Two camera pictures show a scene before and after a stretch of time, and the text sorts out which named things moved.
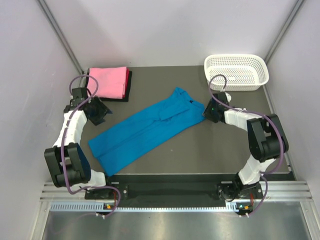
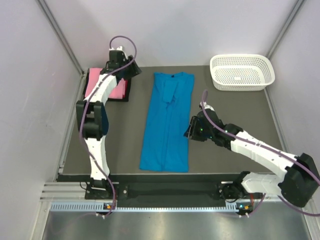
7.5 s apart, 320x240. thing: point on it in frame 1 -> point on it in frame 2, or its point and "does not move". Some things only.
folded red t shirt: (126, 83) does not move
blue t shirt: (112, 148) -> (166, 146)
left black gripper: (103, 111) -> (134, 70)
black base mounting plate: (176, 188) does not move
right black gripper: (207, 113) -> (191, 132)
